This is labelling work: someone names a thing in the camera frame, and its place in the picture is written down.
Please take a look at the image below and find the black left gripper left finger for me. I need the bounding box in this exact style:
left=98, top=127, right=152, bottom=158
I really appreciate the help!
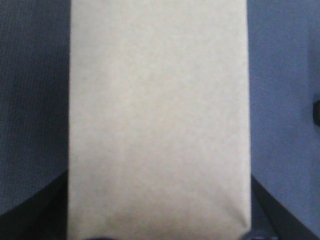
left=0, top=171, right=68, bottom=240

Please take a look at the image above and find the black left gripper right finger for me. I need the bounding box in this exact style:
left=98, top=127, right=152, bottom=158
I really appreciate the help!
left=249, top=174, right=320, bottom=240

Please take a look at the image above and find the orange black scanner gun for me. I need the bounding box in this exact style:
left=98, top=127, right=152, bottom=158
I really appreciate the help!
left=312, top=93, right=320, bottom=127

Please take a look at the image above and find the brown cardboard package box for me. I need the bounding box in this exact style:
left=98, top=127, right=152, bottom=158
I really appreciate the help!
left=67, top=0, right=251, bottom=240

